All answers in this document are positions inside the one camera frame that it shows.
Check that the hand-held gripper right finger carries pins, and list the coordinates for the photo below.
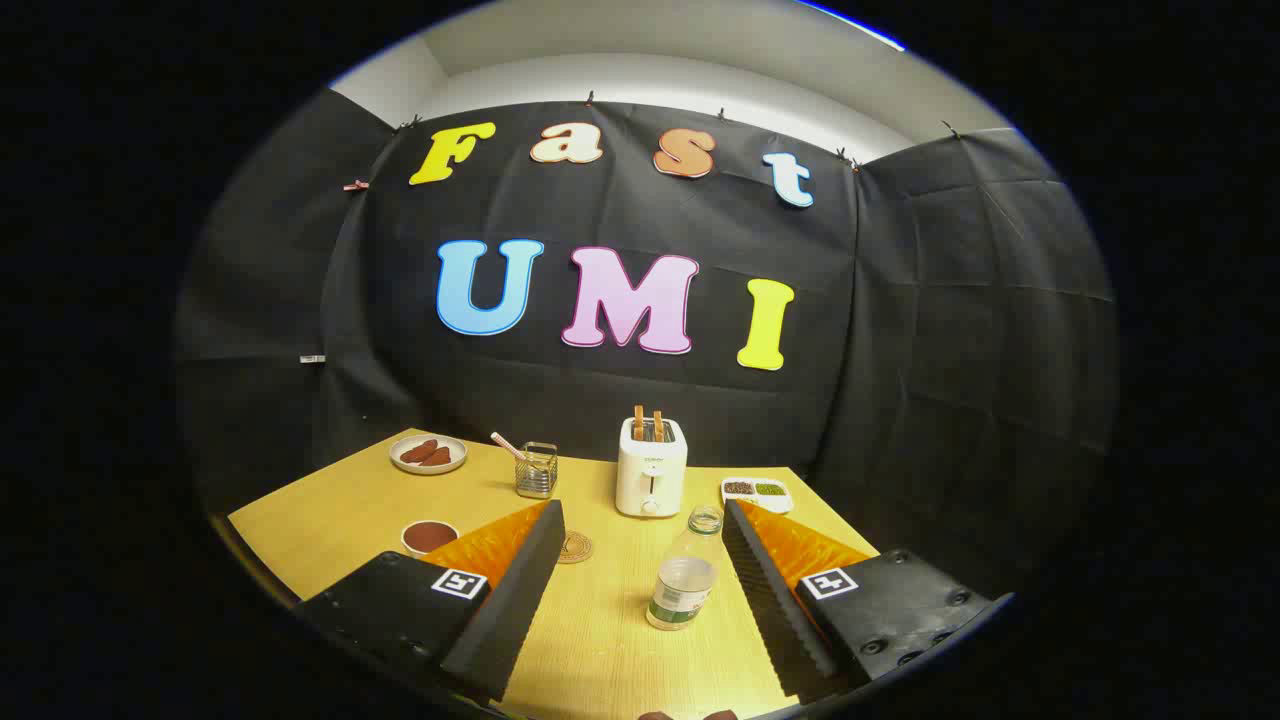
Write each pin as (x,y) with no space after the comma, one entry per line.
(765,600)

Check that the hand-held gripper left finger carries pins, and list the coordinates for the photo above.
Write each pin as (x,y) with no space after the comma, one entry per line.
(520,590)

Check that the round wooden coaster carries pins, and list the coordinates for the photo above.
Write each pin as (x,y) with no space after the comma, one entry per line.
(578,548)

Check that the clear plastic juice bottle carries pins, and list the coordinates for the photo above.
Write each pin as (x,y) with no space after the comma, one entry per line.
(683,585)

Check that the white divided bean dish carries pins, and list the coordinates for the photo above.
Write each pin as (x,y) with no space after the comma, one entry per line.
(757,503)

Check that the wooden table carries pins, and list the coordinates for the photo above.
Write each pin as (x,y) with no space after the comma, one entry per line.
(620,650)

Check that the red striped paper straw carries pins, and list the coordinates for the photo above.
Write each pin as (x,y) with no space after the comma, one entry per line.
(507,445)

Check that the brown sausage piece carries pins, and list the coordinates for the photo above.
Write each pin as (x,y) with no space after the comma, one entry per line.
(437,457)
(418,451)

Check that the white toaster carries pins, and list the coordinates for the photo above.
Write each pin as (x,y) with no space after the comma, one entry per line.
(650,480)

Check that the small white round plate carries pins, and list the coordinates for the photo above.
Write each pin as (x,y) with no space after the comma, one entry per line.
(405,465)

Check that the black backdrop cloth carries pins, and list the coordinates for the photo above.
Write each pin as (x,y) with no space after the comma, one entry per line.
(620,400)

